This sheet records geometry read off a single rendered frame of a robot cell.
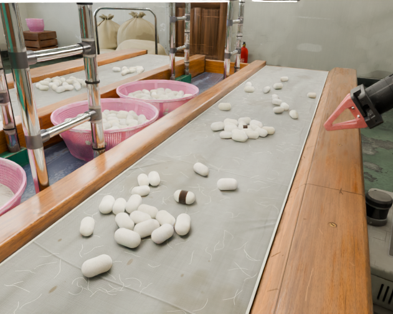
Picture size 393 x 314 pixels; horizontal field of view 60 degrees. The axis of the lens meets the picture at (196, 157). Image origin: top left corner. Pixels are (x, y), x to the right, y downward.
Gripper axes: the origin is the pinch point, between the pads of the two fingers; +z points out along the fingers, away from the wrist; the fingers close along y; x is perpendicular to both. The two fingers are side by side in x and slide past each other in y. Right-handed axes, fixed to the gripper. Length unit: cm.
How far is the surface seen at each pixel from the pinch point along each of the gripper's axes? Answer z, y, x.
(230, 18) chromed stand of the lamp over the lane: 19, -59, -40
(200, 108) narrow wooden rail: 29.1, -15.7, -18.7
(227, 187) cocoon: 15.3, 22.3, -4.2
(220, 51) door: 150, -435, -80
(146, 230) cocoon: 20.1, 39.1, -8.2
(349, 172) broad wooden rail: -0.5, 10.1, 7.1
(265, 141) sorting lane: 14.7, -4.1, -3.2
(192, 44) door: 181, -435, -115
